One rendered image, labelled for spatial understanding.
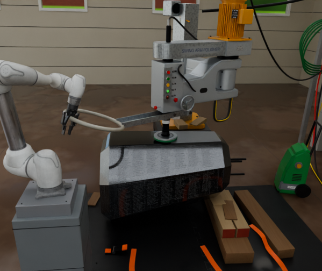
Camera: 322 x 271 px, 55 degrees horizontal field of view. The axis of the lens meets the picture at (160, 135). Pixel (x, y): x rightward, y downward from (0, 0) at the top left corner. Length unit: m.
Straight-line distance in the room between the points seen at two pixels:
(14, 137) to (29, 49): 7.11
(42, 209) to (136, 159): 1.00
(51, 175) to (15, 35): 7.33
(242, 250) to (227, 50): 1.72
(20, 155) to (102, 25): 6.90
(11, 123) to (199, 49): 1.56
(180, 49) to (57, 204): 1.50
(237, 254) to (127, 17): 7.02
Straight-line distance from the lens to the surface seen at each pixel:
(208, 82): 2.85
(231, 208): 3.12
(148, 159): 2.73
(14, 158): 2.13
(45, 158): 2.02
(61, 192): 2.10
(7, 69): 1.81
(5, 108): 2.01
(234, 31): 2.96
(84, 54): 8.85
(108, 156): 2.74
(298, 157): 3.79
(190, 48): 2.65
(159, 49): 2.56
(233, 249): 2.85
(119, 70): 8.86
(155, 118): 2.67
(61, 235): 2.12
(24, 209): 2.08
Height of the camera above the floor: 1.99
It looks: 22 degrees down
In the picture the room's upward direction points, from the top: 1 degrees clockwise
